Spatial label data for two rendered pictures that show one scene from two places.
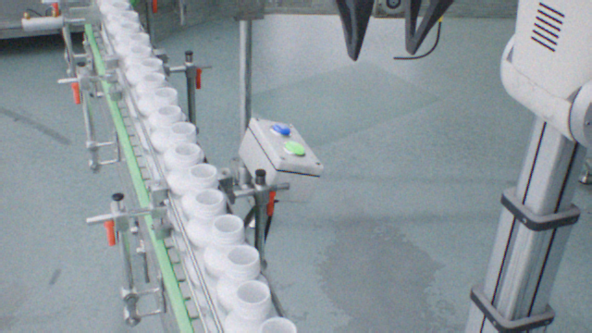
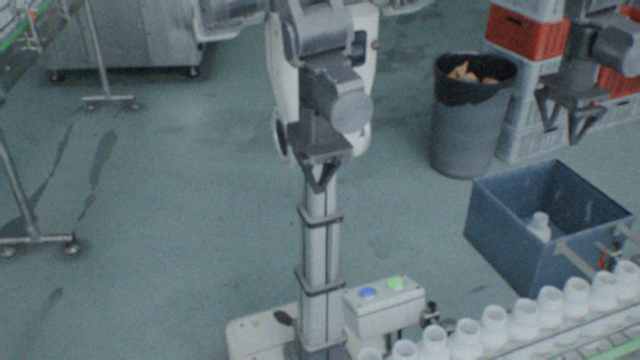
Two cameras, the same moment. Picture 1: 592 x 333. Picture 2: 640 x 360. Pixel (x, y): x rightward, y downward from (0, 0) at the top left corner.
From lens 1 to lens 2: 1.33 m
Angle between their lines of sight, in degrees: 72
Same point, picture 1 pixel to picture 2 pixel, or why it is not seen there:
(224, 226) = (542, 302)
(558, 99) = (355, 140)
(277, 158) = (419, 290)
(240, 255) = (568, 291)
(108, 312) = not seen: outside the picture
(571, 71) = not seen: hidden behind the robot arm
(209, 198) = (516, 312)
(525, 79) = not seen: hidden behind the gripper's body
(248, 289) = (598, 285)
